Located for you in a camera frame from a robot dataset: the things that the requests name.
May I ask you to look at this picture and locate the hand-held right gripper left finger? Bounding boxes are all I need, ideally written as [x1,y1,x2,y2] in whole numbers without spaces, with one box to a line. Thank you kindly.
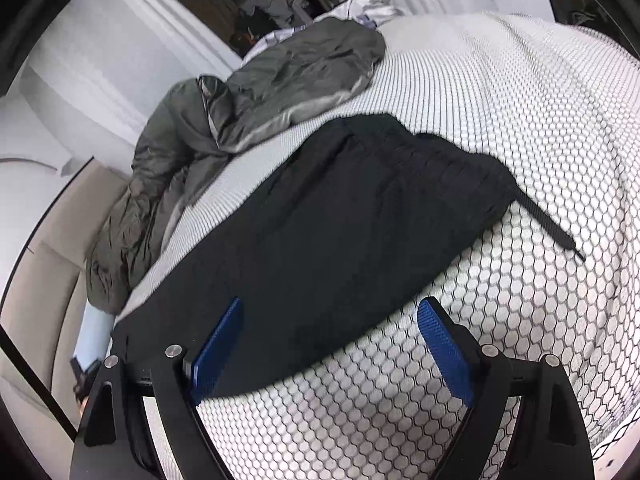
[69,296,245,480]

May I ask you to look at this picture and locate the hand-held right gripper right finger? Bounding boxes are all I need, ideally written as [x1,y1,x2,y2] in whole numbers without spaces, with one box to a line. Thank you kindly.
[416,296,597,480]

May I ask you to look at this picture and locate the black pants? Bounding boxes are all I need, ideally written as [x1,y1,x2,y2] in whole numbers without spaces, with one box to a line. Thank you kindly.
[111,114,586,397]

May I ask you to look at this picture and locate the black floor strip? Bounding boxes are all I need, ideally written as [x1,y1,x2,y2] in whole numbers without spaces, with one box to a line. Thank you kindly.
[0,324,78,430]

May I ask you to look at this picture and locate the white hexagon patterned mattress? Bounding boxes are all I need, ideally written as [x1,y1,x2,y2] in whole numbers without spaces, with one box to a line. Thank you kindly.
[115,10,640,480]

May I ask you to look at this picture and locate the grey puffer jacket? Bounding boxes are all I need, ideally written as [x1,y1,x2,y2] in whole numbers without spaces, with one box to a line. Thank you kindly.
[85,16,387,313]

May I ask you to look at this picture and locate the dark clothes pile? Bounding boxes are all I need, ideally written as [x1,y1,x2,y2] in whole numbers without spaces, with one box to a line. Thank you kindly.
[230,0,351,46]

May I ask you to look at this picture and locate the white crumpled cloth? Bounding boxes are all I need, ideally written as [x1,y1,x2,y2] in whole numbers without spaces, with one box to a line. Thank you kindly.
[245,0,407,61]

